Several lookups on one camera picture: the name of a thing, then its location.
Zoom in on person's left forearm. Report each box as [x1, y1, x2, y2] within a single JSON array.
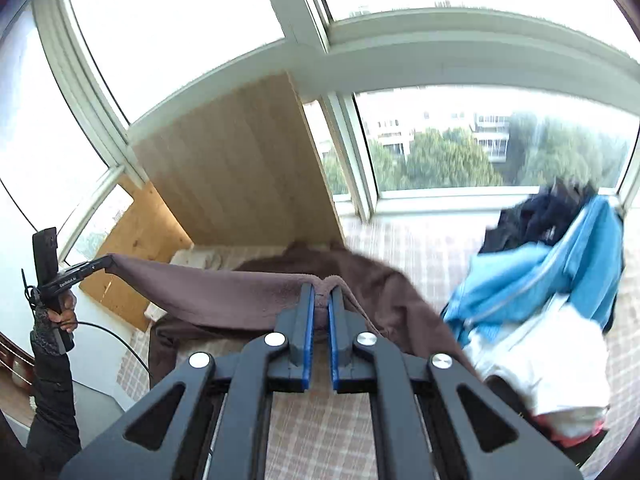
[[27, 305, 83, 466]]

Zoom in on pale wooden board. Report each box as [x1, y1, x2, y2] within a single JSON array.
[[131, 72, 346, 246]]

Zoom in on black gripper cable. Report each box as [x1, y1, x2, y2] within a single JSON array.
[[75, 320, 153, 386]]

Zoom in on person's left hand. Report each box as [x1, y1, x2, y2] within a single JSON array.
[[50, 292, 78, 333]]

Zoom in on white window frame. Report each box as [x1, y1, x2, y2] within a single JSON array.
[[30, 0, 640, 271]]

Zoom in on brown fleece garment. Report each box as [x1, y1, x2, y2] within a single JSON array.
[[107, 242, 481, 386]]

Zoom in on white garment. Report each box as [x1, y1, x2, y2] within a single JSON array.
[[465, 295, 611, 436]]

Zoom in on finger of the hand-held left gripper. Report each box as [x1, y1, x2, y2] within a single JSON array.
[[75, 255, 117, 281]]

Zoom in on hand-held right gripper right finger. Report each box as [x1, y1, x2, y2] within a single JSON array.
[[327, 285, 583, 480]]

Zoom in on light blue garment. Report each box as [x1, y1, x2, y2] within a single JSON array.
[[442, 195, 623, 356]]

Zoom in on pink apartment building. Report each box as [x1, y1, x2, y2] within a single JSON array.
[[365, 107, 511, 161]]

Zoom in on pine wood panel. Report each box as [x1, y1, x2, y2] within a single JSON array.
[[79, 180, 193, 331]]

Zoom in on pink plaid blanket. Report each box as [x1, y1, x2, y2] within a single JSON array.
[[117, 215, 640, 480]]

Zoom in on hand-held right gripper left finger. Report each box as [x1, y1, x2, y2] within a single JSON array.
[[60, 282, 316, 480]]

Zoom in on cream knit cardigan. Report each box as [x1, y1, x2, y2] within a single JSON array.
[[170, 247, 223, 271]]

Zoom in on black drawstring pants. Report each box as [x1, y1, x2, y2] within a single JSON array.
[[480, 177, 601, 256]]

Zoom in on red garment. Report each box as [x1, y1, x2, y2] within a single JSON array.
[[530, 407, 608, 450]]

